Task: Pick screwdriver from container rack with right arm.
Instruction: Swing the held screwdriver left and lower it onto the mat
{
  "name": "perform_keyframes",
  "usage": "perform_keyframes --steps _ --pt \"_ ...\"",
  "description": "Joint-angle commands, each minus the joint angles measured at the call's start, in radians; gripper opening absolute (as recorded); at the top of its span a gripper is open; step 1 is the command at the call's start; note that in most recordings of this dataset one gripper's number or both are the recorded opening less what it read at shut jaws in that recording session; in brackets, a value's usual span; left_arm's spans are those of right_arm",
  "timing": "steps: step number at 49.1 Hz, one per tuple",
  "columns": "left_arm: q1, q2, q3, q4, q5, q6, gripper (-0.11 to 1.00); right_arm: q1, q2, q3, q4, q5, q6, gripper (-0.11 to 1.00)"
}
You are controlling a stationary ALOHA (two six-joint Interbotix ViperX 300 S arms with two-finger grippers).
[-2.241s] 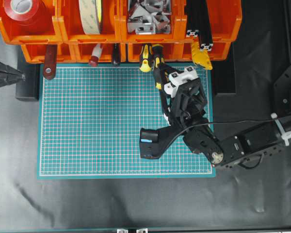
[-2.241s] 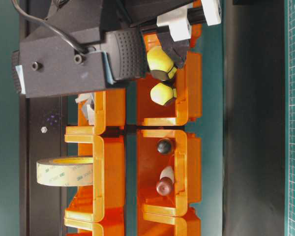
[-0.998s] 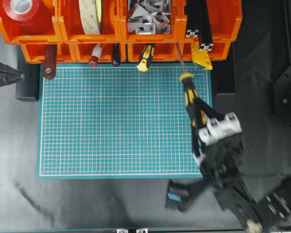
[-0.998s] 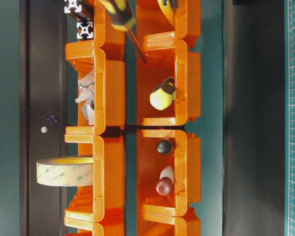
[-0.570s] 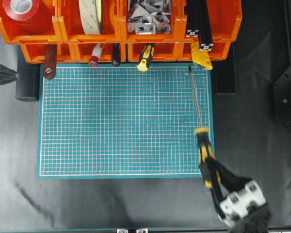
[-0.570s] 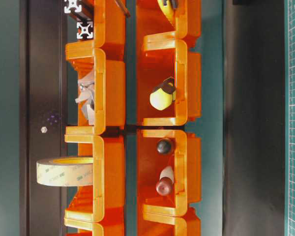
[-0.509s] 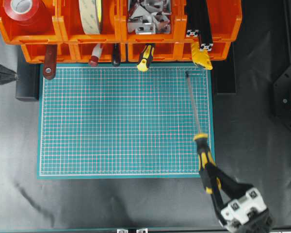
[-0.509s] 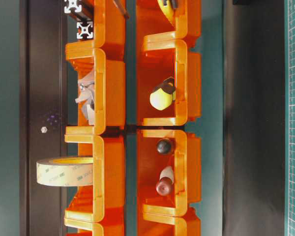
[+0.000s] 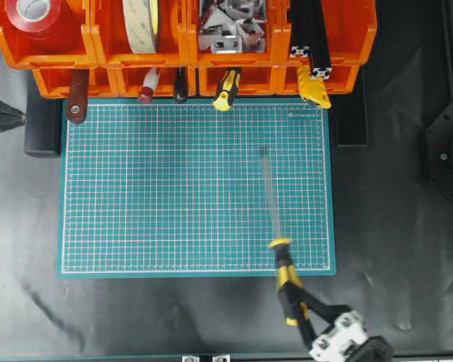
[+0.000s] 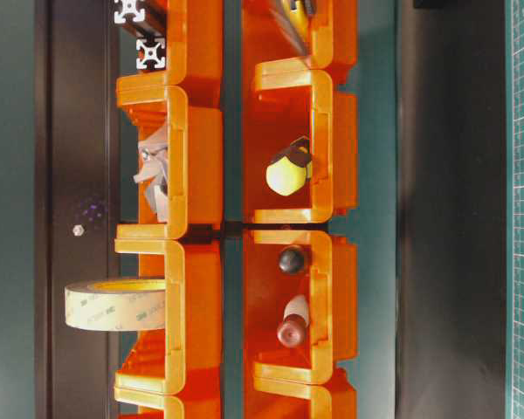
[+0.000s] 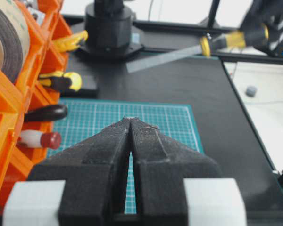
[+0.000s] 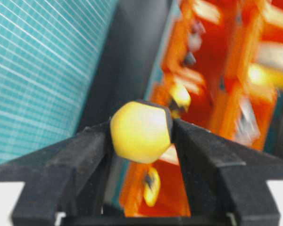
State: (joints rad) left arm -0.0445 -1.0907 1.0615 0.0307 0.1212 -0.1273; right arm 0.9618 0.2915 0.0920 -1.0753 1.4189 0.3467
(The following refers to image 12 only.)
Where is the black round-handle screwdriver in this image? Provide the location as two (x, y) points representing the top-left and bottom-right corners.
(183, 52), (196, 66)

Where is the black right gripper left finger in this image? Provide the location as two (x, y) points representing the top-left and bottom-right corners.
(0, 122), (111, 226)

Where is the small yellow black screwdriver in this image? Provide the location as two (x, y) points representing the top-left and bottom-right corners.
(168, 83), (191, 118)

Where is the orange bin with screwdrivers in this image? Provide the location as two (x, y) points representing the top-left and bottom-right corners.
(150, 71), (214, 130)

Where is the grey metal brackets pile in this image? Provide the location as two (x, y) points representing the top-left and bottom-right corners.
(235, 97), (260, 145)

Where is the yellow black tool top bin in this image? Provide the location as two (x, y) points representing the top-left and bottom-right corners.
(143, 167), (161, 207)

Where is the black rack frame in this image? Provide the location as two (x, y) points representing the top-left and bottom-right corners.
(77, 0), (172, 131)

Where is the orange bin with brackets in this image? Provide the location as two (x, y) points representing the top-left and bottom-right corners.
(210, 83), (277, 152)

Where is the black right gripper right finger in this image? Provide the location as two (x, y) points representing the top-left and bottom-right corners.
(173, 120), (283, 226)

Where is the orange bin with dark handles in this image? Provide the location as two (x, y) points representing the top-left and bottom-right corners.
(161, 0), (228, 77)

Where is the orange bin with tape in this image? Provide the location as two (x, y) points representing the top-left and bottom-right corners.
(239, 0), (283, 85)

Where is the green cutting mat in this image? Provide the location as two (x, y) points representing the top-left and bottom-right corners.
(0, 0), (118, 164)

